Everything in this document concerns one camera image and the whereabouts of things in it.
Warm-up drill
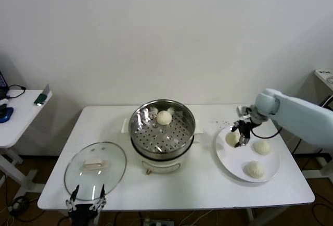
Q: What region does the stainless steel steamer basket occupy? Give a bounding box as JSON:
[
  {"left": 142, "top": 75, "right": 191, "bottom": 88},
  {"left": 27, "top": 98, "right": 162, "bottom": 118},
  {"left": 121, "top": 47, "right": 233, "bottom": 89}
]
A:
[{"left": 121, "top": 99, "right": 205, "bottom": 159}]

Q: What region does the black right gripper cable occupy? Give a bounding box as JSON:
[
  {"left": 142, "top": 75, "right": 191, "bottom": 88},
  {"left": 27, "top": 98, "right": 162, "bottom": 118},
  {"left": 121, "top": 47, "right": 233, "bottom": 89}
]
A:
[{"left": 249, "top": 126, "right": 284, "bottom": 140}]

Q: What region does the black laptop cable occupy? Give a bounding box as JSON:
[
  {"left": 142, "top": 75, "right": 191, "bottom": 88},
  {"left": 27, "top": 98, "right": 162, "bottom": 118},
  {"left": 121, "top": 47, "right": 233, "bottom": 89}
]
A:
[{"left": 6, "top": 84, "right": 27, "bottom": 99}]

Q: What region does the blue computer mouse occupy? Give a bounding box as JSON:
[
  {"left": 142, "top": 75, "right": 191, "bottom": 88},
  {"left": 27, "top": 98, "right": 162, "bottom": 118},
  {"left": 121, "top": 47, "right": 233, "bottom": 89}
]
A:
[{"left": 0, "top": 103, "right": 14, "bottom": 123}]

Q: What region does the glass lid with cream handle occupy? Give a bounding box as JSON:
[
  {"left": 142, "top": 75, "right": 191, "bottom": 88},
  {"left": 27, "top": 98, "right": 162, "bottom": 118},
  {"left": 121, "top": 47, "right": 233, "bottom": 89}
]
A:
[{"left": 64, "top": 141, "right": 127, "bottom": 202}]

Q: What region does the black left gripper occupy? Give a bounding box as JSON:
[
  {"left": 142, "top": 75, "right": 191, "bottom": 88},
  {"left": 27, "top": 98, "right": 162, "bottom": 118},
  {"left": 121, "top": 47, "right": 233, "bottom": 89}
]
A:
[{"left": 65, "top": 183, "right": 108, "bottom": 226}]

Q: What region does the white round plate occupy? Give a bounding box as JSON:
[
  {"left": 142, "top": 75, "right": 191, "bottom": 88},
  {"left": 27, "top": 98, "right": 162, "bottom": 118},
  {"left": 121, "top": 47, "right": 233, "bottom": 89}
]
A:
[{"left": 214, "top": 125, "right": 281, "bottom": 184}]

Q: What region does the white electric cooker pot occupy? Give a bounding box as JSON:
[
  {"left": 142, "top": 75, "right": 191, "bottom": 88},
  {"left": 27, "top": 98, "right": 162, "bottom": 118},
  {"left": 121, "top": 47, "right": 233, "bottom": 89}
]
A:
[{"left": 131, "top": 132, "right": 201, "bottom": 176}]

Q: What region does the black cable bundle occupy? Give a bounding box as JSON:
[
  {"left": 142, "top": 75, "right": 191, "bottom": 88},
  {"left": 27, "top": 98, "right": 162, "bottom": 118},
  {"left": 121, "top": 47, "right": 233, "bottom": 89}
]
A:
[{"left": 10, "top": 196, "right": 30, "bottom": 211}]

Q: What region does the white side cabinet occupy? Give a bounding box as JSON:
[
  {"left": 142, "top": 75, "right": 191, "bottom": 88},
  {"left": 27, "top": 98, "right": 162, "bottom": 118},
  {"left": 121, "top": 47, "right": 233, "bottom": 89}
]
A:
[{"left": 313, "top": 68, "right": 333, "bottom": 99}]

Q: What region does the white power strip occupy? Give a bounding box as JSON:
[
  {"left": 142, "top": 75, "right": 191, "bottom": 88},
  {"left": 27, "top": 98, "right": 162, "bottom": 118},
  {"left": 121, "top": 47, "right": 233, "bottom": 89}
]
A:
[{"left": 142, "top": 218, "right": 175, "bottom": 226}]

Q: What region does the laptop screen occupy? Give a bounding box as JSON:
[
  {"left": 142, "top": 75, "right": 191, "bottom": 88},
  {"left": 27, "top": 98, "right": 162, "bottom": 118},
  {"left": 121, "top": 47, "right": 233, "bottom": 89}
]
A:
[{"left": 0, "top": 69, "right": 9, "bottom": 99}]

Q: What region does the green handled scraper tool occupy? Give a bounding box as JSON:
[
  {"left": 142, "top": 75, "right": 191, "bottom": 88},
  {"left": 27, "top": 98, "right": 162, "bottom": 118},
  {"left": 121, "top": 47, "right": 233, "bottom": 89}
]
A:
[{"left": 33, "top": 84, "right": 50, "bottom": 106}]

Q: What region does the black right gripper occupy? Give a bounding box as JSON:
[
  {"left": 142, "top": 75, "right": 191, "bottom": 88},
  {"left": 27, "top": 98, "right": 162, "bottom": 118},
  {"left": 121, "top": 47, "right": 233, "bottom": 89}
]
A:
[{"left": 230, "top": 111, "right": 263, "bottom": 148}]

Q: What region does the white side table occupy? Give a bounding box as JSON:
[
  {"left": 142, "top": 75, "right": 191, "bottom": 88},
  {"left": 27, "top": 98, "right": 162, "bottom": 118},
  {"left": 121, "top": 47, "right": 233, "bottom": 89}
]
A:
[{"left": 0, "top": 89, "right": 54, "bottom": 194}]

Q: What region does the white steamed baozi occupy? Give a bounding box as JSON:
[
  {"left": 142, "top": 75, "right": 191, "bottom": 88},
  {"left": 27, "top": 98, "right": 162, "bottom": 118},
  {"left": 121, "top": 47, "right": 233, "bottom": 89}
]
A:
[
  {"left": 244, "top": 160, "right": 266, "bottom": 179},
  {"left": 225, "top": 130, "right": 240, "bottom": 147},
  {"left": 253, "top": 139, "right": 272, "bottom": 156},
  {"left": 156, "top": 110, "right": 172, "bottom": 126}
]

